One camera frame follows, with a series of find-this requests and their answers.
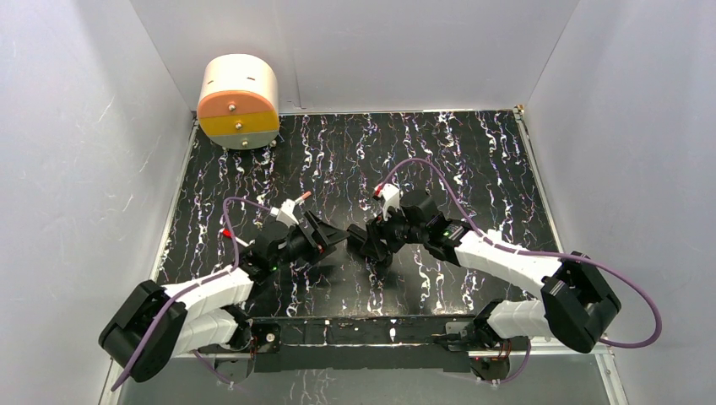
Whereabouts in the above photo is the purple cable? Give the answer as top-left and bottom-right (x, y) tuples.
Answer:
(376, 157), (664, 386)
(111, 195), (275, 392)

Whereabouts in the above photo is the small red-capped white pen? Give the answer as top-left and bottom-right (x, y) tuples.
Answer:
(220, 228), (249, 248)

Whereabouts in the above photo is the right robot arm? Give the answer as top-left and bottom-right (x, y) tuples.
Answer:
(348, 185), (621, 354)

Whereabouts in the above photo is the aluminium front rail frame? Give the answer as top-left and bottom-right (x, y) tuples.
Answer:
(97, 316), (631, 405)

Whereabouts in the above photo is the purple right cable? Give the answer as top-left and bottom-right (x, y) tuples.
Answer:
(376, 157), (664, 386)

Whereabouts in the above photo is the pink white marker pen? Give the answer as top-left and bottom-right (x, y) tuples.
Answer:
(295, 191), (312, 205)

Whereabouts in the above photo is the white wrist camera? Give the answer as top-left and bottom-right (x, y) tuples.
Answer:
(373, 183), (400, 219)
(269, 198), (303, 227)

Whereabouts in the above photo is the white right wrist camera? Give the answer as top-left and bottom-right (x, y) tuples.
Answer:
(373, 183), (400, 219)

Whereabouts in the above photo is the round cream drawer cabinet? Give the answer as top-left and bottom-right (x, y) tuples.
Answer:
(197, 54), (280, 150)

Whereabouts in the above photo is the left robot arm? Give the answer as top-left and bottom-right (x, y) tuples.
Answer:
(98, 211), (350, 382)

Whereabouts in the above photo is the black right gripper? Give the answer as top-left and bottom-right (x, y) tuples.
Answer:
(360, 200), (427, 262)

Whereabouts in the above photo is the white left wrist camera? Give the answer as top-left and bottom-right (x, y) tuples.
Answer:
(269, 198), (303, 227)

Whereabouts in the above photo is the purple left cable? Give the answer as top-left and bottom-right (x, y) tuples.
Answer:
(111, 195), (275, 392)

